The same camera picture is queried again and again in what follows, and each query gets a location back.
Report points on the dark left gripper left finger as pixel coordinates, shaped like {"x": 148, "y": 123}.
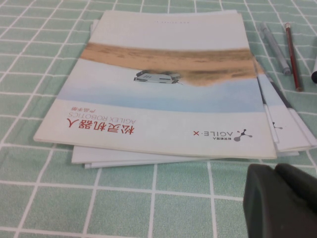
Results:
{"x": 267, "y": 210}

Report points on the AgileX brochure with desert photo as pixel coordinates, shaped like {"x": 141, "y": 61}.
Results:
{"x": 148, "y": 99}

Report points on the white brochure with small logo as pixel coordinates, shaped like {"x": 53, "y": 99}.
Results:
{"x": 280, "y": 138}

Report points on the green checked tablecloth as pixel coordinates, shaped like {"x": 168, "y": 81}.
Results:
{"x": 99, "y": 203}

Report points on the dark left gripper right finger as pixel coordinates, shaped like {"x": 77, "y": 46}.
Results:
{"x": 299, "y": 181}

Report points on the red and black pencil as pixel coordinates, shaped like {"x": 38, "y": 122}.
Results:
{"x": 293, "y": 59}

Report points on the grey slim pen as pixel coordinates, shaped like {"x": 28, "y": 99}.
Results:
{"x": 275, "y": 47}

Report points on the white marker with black cap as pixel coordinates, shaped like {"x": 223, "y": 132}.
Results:
{"x": 315, "y": 74}

